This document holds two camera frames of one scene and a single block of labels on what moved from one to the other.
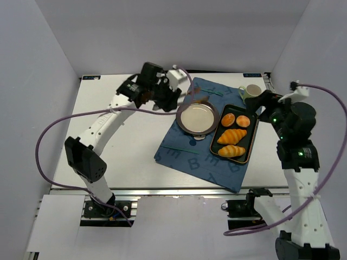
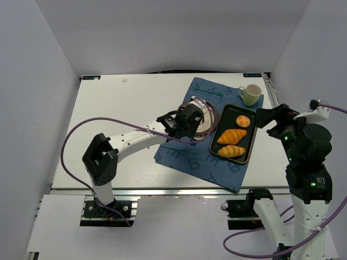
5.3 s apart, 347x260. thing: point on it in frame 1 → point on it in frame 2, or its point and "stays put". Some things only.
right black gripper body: x=263 y=102 → x=272 y=123
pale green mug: x=251 y=90 stays put
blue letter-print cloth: x=183 y=150 stays put
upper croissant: x=232 y=136 stays put
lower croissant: x=230 y=151 stays put
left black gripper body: x=168 y=97 → x=197 y=119
